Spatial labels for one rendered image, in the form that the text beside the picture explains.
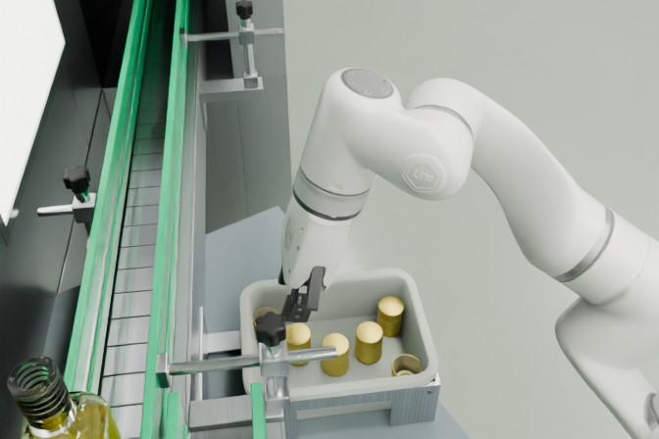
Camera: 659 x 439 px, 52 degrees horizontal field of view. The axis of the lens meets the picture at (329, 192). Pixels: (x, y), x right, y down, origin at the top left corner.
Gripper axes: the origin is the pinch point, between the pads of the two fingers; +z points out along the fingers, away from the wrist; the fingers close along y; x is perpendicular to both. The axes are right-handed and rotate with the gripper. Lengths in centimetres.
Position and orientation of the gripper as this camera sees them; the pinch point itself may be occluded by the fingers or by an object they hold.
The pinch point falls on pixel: (295, 291)
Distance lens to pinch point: 80.1
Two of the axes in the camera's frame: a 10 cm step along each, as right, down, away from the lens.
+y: 1.1, 6.6, -7.5
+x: 9.6, 1.3, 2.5
